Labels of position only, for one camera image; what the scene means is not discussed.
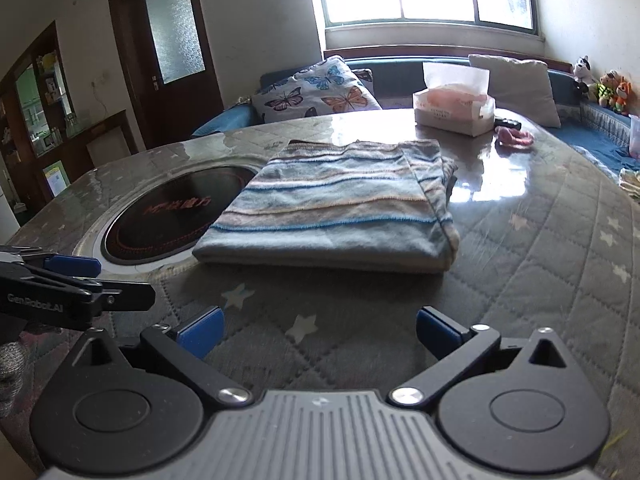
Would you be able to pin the black and white plush toy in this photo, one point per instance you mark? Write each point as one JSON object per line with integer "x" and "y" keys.
{"x": 582, "y": 76}

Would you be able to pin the dark wooden glass-panel door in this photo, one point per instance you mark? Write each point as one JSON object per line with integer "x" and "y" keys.
{"x": 170, "y": 60}

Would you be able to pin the green and white poster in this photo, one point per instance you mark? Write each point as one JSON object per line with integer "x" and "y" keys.
{"x": 55, "y": 179}

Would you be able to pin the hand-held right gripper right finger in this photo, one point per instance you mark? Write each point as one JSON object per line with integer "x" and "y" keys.
{"x": 437, "y": 332}

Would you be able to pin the light blue cushion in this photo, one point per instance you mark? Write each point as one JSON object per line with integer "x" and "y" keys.
{"x": 227, "y": 120}

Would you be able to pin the round black induction cooktop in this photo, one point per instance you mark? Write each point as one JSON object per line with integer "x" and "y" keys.
{"x": 165, "y": 215}

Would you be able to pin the dark blue sofa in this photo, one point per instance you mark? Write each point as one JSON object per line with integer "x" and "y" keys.
{"x": 400, "y": 77}

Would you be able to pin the orange plush toy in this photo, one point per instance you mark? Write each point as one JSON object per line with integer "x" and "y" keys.
{"x": 622, "y": 95}

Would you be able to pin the black remote control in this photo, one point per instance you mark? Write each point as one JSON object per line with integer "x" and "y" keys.
{"x": 507, "y": 122}

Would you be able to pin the striped grey-blue garment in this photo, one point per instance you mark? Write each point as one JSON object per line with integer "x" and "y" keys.
{"x": 325, "y": 205}

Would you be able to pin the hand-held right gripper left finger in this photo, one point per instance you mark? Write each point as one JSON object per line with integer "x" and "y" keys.
{"x": 201, "y": 334}

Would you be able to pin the tissue pack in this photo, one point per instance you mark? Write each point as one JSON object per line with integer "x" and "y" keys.
{"x": 452, "y": 107}

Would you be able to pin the clear plastic storage box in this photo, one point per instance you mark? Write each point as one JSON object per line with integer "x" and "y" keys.
{"x": 635, "y": 135}

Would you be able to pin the plain white pillow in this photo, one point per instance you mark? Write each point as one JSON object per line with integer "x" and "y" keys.
{"x": 520, "y": 87}

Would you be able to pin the dark wooden cabinet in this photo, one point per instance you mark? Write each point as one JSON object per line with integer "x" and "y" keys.
{"x": 60, "y": 135}

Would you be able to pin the butterfly print pillow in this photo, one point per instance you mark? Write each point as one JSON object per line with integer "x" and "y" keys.
{"x": 320, "y": 90}

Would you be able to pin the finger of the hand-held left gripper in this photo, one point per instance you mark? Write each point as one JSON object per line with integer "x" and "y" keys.
{"x": 75, "y": 266}
{"x": 127, "y": 297}

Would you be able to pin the dark patterned cushion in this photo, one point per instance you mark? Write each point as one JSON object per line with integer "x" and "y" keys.
{"x": 366, "y": 80}

